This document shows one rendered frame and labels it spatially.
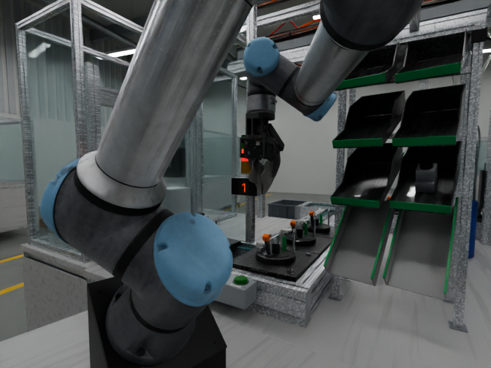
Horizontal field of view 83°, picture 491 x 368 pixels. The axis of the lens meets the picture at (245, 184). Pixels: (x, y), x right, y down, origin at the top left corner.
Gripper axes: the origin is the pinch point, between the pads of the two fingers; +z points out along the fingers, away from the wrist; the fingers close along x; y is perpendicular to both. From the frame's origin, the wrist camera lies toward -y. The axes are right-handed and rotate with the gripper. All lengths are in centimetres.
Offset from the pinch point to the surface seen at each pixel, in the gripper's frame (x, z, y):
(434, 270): 40.7, 19.3, -14.3
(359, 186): 21.5, -0.3, -21.9
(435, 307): 43, 37, -34
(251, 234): -22.4, 23.5, -33.7
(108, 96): -110, -43, -28
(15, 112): -855, -130, -264
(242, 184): -24.3, 1.7, -29.2
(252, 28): -23, -61, -34
